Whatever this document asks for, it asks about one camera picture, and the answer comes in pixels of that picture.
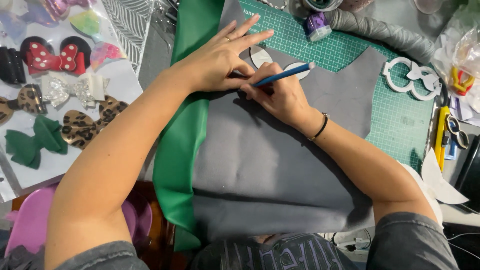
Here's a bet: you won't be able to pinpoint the person's right hand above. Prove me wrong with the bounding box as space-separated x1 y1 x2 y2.
240 62 319 138

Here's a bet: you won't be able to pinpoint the person's left hand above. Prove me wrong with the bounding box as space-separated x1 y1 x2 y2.
170 14 275 95

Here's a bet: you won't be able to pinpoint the white bow template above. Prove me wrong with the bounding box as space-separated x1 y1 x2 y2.
250 45 312 80

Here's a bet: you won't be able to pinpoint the blue pencil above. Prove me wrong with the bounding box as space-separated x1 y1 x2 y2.
252 62 316 88

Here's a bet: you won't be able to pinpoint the purple glitter jar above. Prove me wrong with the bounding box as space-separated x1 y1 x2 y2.
304 12 333 42

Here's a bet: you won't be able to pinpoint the grey felt sheet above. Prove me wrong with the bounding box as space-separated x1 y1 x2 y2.
191 0 388 242

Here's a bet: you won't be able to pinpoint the tape roll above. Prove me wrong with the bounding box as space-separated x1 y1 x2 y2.
302 0 344 12

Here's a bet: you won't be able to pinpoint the green faux leather sheet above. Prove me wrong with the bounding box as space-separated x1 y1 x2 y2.
153 0 226 252

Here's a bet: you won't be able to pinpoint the pink glitter jar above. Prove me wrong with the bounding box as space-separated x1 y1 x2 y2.
339 0 376 13

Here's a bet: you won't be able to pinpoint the grey fabric roll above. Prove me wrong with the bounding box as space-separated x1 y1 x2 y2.
324 8 436 65

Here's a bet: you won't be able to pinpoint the green cutting mat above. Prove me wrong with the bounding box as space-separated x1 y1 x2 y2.
238 0 436 171

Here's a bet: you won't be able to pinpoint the white display board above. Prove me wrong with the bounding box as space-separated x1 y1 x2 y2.
0 0 145 204

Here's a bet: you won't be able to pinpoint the leaf pattern clear sheet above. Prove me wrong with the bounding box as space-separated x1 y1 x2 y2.
101 0 157 77

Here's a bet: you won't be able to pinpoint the small white bow cutout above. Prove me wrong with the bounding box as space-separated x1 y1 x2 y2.
406 62 440 91

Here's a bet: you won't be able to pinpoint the pink mermaid tail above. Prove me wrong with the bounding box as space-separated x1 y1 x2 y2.
89 42 128 71

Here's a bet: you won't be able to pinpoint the clear round lid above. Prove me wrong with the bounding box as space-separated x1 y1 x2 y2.
414 0 444 15

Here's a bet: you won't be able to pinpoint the yellow utility knife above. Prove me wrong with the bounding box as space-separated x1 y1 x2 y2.
434 106 451 172

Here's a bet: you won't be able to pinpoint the pastel green mermaid tail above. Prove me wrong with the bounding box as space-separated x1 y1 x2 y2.
68 9 104 43

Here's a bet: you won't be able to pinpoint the gold leopard print bow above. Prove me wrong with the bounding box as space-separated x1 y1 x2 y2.
61 95 129 151

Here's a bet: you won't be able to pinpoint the red and yellow clip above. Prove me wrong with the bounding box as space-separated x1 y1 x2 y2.
450 67 476 97

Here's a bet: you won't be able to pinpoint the small blue tool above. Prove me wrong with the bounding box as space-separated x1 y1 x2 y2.
445 140 459 161

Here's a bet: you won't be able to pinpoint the white paper cutouts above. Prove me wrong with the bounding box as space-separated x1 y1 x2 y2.
399 148 470 226

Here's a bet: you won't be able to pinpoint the clear plastic bag with scraps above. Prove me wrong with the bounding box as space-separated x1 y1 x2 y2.
431 15 480 126

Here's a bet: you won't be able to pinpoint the silver glitter bow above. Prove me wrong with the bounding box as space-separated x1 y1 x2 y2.
41 72 111 109

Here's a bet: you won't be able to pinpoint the red polka dot bow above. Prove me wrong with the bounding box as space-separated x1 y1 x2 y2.
20 36 92 76

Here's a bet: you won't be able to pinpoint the black box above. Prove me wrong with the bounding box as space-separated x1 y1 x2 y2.
455 135 480 215

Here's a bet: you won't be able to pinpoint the dark leopard print bow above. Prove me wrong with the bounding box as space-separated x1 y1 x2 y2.
0 83 48 127

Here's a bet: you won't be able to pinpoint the purple holographic bows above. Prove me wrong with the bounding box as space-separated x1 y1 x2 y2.
0 0 99 39

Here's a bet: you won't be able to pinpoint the green felt bow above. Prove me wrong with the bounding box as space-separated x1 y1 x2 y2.
4 114 69 170

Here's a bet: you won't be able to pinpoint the black ribbed bow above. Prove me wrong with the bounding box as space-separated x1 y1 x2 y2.
0 47 27 85

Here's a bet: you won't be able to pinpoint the purple plastic stool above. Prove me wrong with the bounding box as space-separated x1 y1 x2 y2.
4 184 154 259

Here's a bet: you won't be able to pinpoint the black wrist bracelet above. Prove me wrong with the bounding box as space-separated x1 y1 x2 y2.
308 112 329 142

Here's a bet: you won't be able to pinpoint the bead chain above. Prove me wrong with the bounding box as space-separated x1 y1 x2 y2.
258 0 288 11

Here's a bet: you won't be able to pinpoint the white double ring mould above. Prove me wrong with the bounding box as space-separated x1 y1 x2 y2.
382 57 443 101

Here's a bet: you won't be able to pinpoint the white power strip with cables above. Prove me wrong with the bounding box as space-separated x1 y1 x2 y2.
329 225 376 257

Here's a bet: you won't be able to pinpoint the leopard handle scissors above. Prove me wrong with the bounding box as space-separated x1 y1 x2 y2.
445 115 470 150

